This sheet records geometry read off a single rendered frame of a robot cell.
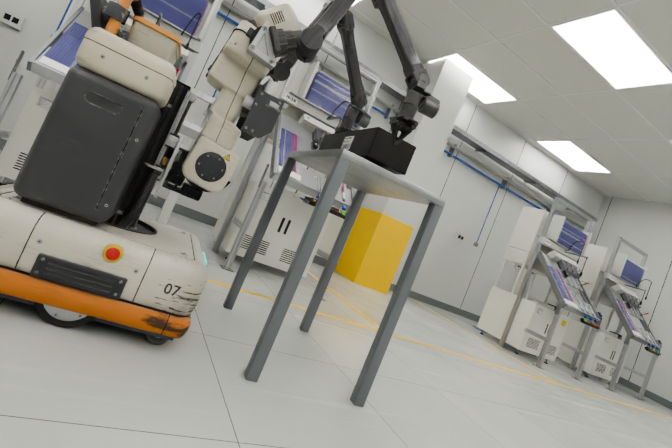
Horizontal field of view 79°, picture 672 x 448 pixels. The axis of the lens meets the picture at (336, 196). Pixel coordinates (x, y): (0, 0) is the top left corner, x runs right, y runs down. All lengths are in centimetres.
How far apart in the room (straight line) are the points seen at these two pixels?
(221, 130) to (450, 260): 533
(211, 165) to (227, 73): 33
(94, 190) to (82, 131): 17
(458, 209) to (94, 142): 557
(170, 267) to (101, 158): 37
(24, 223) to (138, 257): 29
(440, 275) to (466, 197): 124
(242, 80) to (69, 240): 75
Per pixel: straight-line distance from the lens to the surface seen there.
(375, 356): 156
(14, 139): 306
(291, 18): 162
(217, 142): 148
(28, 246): 135
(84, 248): 132
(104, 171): 133
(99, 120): 133
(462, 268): 666
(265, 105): 150
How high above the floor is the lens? 56
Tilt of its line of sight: 4 degrees up
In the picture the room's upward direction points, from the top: 23 degrees clockwise
